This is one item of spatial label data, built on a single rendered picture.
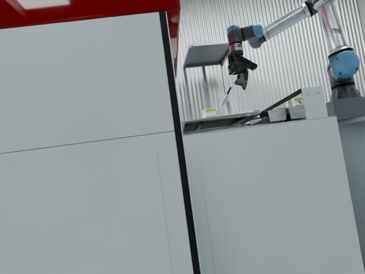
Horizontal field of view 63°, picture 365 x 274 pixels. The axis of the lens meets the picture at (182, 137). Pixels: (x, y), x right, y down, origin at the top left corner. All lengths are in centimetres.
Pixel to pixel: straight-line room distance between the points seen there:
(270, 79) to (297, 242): 317
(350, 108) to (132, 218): 115
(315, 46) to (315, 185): 348
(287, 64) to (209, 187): 337
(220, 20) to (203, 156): 334
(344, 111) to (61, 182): 128
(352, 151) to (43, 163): 141
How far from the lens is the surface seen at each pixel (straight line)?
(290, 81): 431
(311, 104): 136
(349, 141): 172
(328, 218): 131
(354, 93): 176
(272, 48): 437
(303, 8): 191
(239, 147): 117
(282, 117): 149
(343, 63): 164
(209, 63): 386
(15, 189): 106
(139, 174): 95
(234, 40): 175
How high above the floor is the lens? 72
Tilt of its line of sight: 5 degrees up
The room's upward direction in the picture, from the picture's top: 8 degrees counter-clockwise
